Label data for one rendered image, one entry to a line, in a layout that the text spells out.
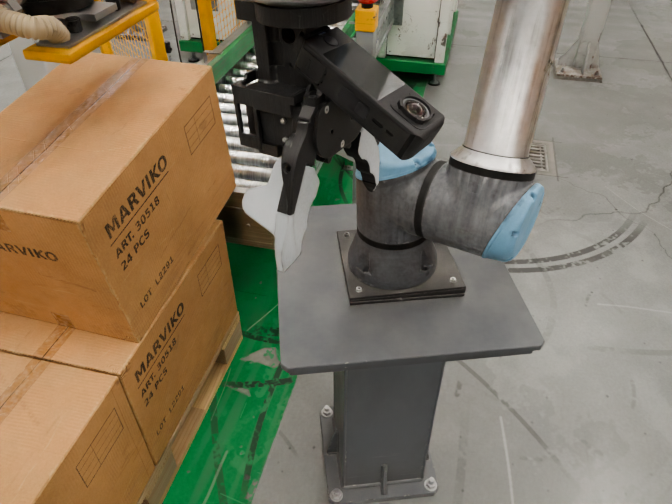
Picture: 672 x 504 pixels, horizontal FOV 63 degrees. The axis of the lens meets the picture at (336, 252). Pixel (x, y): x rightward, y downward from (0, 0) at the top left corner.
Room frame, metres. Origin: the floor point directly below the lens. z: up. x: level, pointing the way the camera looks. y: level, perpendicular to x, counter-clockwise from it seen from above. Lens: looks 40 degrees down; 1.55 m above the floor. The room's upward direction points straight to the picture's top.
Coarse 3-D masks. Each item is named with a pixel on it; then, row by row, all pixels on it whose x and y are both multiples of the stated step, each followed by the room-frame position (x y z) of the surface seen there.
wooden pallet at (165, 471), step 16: (224, 336) 1.23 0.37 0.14; (240, 336) 1.33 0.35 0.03; (224, 352) 1.21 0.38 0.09; (208, 368) 1.10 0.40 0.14; (224, 368) 1.19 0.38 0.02; (208, 384) 1.13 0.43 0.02; (192, 400) 0.98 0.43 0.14; (208, 400) 1.06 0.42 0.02; (192, 416) 1.00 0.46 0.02; (176, 432) 0.88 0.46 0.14; (192, 432) 0.95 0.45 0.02; (176, 448) 0.89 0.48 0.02; (160, 464) 0.78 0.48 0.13; (176, 464) 0.84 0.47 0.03; (160, 480) 0.76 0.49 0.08; (144, 496) 0.69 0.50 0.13; (160, 496) 0.74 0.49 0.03
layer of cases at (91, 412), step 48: (192, 288) 1.11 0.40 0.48; (0, 336) 0.88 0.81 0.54; (48, 336) 0.88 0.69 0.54; (96, 336) 0.88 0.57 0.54; (144, 336) 0.88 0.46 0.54; (192, 336) 1.06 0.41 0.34; (0, 384) 0.74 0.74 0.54; (48, 384) 0.74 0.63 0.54; (96, 384) 0.74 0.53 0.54; (144, 384) 0.83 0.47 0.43; (192, 384) 1.00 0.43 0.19; (0, 432) 0.62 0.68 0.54; (48, 432) 0.62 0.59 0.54; (96, 432) 0.65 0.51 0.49; (144, 432) 0.77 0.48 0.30; (0, 480) 0.52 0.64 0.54; (48, 480) 0.52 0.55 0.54; (96, 480) 0.60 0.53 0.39; (144, 480) 0.71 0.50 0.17
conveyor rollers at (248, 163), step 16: (240, 64) 2.59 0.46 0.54; (256, 64) 2.58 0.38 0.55; (224, 80) 2.42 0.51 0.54; (256, 80) 2.39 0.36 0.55; (224, 96) 2.23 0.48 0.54; (224, 112) 2.13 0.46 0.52; (224, 128) 1.94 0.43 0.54; (240, 144) 1.82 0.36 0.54; (240, 160) 1.73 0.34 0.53; (256, 160) 1.71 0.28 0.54; (272, 160) 1.70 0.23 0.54; (240, 176) 1.63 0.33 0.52; (256, 176) 1.62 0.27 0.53
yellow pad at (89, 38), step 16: (112, 0) 1.22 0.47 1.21; (144, 0) 1.32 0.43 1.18; (112, 16) 1.19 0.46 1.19; (128, 16) 1.21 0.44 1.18; (144, 16) 1.25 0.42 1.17; (80, 32) 1.09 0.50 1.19; (96, 32) 1.10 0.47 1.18; (112, 32) 1.13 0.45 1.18; (32, 48) 1.02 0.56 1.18; (48, 48) 1.02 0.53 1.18; (64, 48) 1.02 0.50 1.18; (80, 48) 1.03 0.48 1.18; (96, 48) 1.07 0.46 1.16
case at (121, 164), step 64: (64, 64) 1.41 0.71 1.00; (128, 64) 1.40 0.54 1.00; (192, 64) 1.39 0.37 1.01; (0, 128) 1.13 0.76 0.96; (64, 128) 1.12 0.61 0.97; (128, 128) 1.11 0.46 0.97; (192, 128) 1.25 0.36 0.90; (0, 192) 0.90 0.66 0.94; (64, 192) 0.90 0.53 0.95; (128, 192) 0.96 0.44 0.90; (192, 192) 1.19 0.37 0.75; (0, 256) 0.90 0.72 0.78; (64, 256) 0.85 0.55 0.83; (128, 256) 0.91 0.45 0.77; (192, 256) 1.13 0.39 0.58; (64, 320) 0.91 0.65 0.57; (128, 320) 0.85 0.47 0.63
